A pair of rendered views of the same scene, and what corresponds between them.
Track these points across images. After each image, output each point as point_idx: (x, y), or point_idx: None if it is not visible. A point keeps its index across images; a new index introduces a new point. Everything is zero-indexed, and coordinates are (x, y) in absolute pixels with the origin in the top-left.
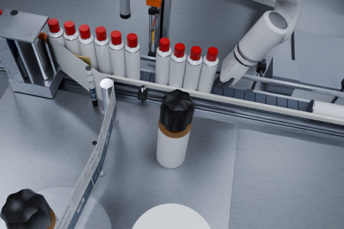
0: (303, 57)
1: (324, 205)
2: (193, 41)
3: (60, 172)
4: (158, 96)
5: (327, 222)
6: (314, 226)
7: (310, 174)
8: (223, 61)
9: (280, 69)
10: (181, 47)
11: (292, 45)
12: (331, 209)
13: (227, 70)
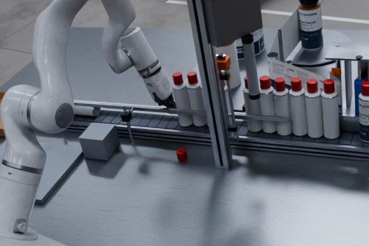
0: (57, 168)
1: (125, 84)
2: (177, 188)
3: (315, 72)
4: None
5: (129, 78)
6: (140, 76)
7: (122, 96)
8: (165, 96)
9: (103, 129)
10: None
11: (56, 189)
12: (122, 83)
13: (168, 77)
